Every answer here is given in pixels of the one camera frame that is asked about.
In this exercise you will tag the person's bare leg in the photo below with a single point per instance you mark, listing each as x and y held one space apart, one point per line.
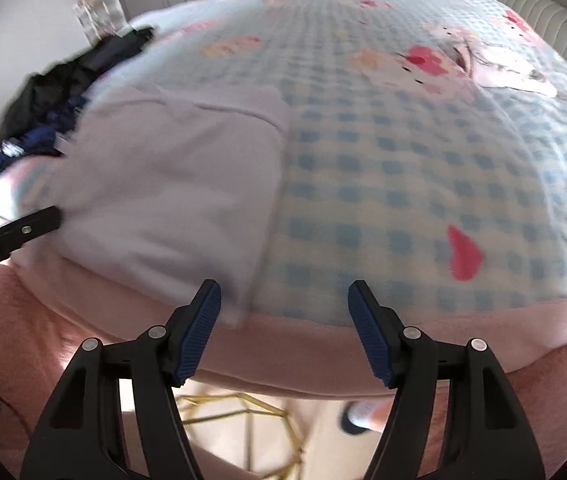
548 400

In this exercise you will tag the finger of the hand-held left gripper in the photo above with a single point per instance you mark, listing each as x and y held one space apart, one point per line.
26 230

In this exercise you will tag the beige padded headboard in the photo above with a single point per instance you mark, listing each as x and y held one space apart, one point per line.
548 25

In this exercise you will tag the shelf of small figures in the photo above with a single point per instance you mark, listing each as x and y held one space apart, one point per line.
98 17

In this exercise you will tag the white sock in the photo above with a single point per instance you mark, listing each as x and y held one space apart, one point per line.
366 414

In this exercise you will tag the pile of dark clothes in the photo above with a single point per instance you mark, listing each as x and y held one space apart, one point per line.
53 95

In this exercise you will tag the white shirt with dark trim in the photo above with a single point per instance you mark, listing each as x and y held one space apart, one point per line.
163 185

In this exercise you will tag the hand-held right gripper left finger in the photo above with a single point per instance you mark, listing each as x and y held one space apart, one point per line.
198 330

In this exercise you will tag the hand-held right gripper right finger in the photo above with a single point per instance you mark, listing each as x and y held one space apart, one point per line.
368 332

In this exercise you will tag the pink and white cloth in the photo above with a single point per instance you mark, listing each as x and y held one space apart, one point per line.
13 185

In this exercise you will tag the checkered printed blanket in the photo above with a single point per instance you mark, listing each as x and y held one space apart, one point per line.
413 160

